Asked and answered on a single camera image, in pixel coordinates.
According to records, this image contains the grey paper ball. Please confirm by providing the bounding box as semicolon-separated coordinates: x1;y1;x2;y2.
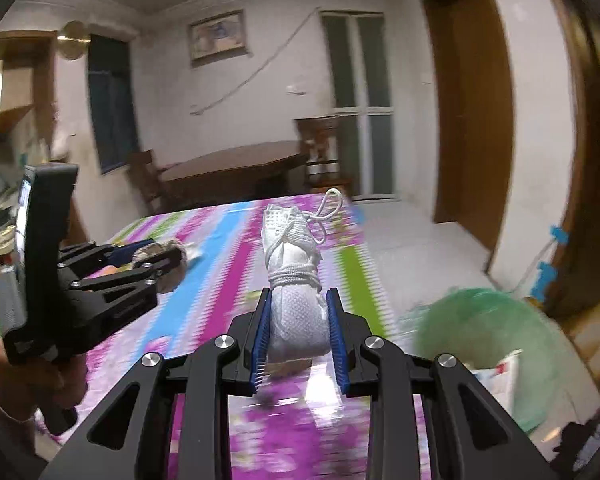
132;238;188;294

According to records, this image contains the white mesh cloth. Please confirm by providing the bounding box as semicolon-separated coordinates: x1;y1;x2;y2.
261;188;343;364

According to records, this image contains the green trash bin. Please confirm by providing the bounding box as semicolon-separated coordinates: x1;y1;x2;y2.
399;288;574;432

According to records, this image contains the left hand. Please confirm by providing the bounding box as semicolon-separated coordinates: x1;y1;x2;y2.
0;338;88;425

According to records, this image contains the wooden chair at left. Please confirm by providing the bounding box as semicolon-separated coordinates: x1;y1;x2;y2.
126;150;169;214

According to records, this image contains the dark wooden round table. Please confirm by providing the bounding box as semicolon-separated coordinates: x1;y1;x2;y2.
161;141;309;207

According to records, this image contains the dark window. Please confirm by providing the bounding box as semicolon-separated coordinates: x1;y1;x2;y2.
87;35;140;174

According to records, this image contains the purple floral tablecloth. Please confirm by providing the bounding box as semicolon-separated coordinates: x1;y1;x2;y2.
34;192;432;480

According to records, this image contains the wooden chair by window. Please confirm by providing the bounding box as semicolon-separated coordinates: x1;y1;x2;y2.
294;115;352;196

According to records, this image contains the white glass balcony door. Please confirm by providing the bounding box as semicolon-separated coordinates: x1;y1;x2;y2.
320;12;394;200

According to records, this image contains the brown wooden door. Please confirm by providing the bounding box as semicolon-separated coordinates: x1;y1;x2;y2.
422;0;514;250

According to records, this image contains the wall cable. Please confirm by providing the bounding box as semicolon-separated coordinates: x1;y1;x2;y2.
189;6;322;116

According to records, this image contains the gold wall clock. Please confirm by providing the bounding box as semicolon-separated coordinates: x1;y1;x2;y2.
56;21;91;61

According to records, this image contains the framed wall picture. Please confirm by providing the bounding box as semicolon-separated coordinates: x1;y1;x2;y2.
188;10;249;67

